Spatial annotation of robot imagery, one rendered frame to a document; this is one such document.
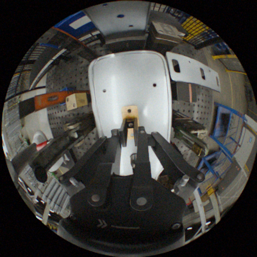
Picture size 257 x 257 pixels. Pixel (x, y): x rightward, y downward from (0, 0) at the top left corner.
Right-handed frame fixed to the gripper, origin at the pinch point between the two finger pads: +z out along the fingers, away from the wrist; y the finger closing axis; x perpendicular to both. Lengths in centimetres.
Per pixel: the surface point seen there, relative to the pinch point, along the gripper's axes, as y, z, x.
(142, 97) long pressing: 3.5, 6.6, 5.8
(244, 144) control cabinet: 766, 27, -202
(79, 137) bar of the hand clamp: -12.9, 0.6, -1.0
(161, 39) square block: 10.8, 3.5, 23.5
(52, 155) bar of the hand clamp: -15.2, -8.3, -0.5
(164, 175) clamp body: 15.8, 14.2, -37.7
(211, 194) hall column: 517, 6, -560
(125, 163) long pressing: -3.6, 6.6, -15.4
